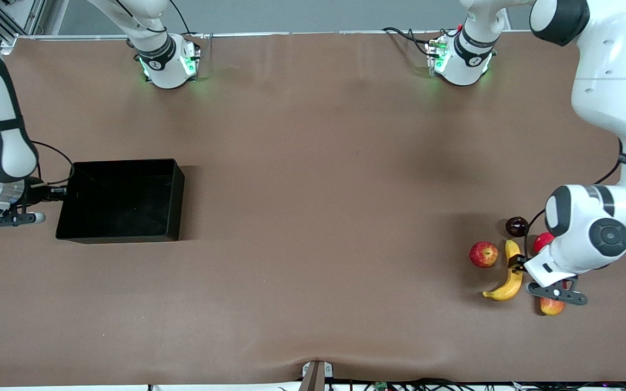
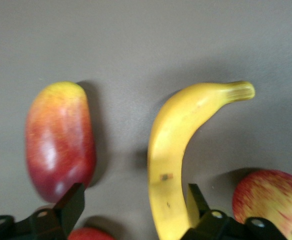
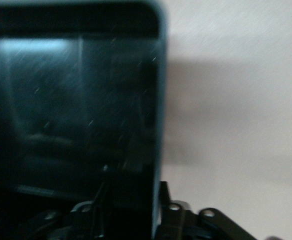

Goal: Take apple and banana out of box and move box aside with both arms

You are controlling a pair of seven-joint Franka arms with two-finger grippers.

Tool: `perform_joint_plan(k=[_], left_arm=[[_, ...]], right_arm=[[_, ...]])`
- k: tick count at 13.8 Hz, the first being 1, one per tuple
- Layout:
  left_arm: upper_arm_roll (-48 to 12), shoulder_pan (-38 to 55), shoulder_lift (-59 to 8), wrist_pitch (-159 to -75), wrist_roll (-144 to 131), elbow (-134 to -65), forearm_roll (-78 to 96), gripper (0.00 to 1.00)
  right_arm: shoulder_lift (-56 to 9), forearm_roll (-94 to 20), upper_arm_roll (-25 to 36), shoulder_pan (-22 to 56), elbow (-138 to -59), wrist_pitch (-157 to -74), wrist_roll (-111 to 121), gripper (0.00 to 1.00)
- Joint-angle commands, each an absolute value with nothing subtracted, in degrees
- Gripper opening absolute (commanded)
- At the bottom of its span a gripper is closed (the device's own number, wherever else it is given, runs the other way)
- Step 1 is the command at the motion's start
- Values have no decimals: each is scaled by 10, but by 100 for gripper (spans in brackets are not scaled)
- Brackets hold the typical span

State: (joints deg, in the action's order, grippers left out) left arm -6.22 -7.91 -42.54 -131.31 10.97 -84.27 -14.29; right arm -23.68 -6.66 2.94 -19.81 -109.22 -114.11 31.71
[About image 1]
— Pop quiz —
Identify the yellow banana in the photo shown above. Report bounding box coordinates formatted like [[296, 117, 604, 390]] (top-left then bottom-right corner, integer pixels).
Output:
[[483, 239, 524, 301]]

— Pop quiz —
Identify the small red yellow apple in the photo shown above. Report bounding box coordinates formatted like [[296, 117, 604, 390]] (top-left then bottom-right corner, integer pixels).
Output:
[[469, 242, 499, 268]]

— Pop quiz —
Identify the black rectangular plastic box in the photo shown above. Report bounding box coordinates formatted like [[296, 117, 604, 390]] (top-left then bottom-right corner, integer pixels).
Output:
[[55, 159, 185, 244]]

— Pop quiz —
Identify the dark purple plum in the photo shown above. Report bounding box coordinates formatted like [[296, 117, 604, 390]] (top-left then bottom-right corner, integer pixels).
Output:
[[505, 216, 530, 238]]

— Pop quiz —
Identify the red yellow mango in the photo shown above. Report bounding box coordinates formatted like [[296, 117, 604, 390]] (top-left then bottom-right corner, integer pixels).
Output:
[[540, 296, 566, 316]]

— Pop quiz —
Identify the aluminium frame profile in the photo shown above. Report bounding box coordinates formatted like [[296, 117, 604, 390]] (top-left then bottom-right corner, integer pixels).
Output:
[[0, 0, 47, 55]]

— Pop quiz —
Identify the black right arm base cable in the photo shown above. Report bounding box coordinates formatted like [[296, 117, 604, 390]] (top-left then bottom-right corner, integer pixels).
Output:
[[167, 0, 206, 40]]

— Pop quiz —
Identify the black arm base cable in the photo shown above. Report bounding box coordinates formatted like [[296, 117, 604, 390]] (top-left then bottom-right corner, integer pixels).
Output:
[[167, 0, 206, 40], [381, 26, 434, 56]]

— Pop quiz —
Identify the metal bracket at table edge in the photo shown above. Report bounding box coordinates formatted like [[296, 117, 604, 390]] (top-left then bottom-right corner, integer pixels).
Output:
[[299, 360, 334, 391]]

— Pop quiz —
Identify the black left arm base cable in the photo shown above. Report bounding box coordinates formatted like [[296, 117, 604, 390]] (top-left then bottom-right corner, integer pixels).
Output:
[[381, 26, 434, 56]]

